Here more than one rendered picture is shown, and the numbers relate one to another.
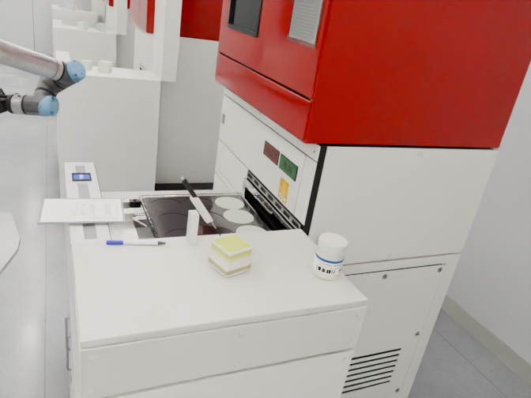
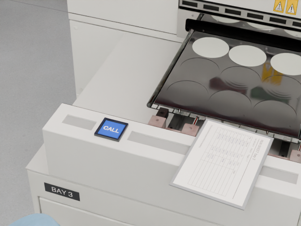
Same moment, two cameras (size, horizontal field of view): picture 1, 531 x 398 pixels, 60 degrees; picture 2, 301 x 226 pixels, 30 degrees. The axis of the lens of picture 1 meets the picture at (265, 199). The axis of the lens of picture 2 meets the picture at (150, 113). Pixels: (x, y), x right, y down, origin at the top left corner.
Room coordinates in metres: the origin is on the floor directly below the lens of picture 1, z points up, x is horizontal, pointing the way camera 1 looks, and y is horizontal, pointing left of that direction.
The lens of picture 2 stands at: (0.63, 1.13, 1.76)
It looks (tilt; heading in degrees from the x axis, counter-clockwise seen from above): 40 degrees down; 316
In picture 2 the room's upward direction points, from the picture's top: 1 degrees clockwise
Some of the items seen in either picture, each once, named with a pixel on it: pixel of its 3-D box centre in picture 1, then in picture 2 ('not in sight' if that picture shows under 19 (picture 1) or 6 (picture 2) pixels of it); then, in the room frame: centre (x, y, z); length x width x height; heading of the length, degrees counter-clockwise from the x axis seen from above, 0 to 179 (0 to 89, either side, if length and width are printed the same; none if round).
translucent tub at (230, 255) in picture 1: (230, 255); not in sight; (0.94, 0.06, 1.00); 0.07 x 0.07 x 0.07; 45
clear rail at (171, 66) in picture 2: (193, 196); (172, 64); (1.46, 0.25, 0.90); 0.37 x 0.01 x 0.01; 117
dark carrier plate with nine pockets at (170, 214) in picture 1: (208, 219); (240, 78); (1.30, 0.17, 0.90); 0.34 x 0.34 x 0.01; 27
